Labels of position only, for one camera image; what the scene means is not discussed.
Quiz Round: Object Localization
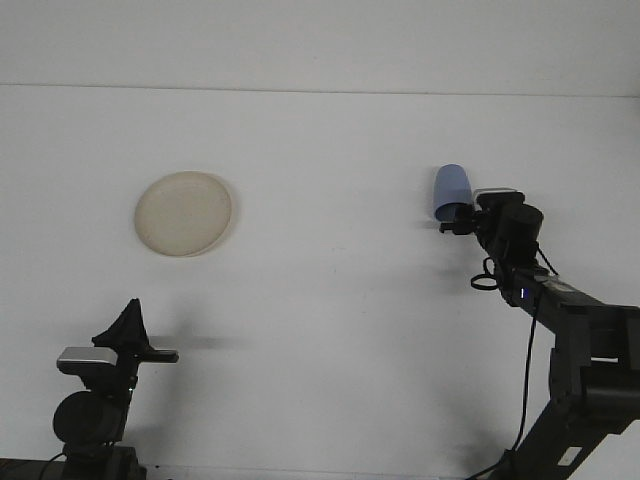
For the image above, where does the pale blue cup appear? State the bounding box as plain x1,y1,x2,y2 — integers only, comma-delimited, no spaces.
432,163,474,223

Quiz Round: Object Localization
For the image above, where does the pale round plate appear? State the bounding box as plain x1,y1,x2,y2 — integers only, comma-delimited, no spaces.
133,170,234,259

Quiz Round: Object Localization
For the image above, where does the dark brown base panel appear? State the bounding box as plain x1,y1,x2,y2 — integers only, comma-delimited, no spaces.
0,456,66,480

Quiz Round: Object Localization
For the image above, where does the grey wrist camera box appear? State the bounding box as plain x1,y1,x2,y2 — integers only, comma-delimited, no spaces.
55,346,120,375
473,187,522,207

